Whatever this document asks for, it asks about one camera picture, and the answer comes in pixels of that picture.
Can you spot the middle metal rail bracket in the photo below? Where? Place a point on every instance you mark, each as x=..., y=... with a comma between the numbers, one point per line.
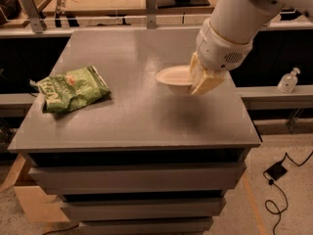
x=151, y=7

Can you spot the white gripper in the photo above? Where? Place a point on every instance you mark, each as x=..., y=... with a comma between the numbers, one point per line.
x=217, y=52

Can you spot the green jalapeno chip bag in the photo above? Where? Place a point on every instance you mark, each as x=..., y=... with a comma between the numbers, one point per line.
x=72, y=90

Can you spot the black power adapter with cable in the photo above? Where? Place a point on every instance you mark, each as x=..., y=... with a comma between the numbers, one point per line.
x=272, y=174

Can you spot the left metal rail bracket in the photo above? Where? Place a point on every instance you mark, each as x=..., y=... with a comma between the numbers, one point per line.
x=36, y=22

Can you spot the white paper bowl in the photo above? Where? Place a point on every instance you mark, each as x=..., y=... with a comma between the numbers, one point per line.
x=176, y=79

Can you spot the clear hand sanitizer bottle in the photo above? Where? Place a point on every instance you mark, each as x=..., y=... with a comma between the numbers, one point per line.
x=289, y=81

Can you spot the cardboard piece on floor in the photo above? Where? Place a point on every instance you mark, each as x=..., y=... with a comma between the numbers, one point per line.
x=36, y=204

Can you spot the metal rail bracket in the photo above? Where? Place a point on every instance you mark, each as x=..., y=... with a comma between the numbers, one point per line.
x=36, y=22
x=151, y=7

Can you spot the grey drawer cabinet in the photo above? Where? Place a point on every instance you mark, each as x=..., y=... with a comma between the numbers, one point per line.
x=145, y=160

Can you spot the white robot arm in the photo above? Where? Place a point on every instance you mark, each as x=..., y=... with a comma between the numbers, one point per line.
x=226, y=37

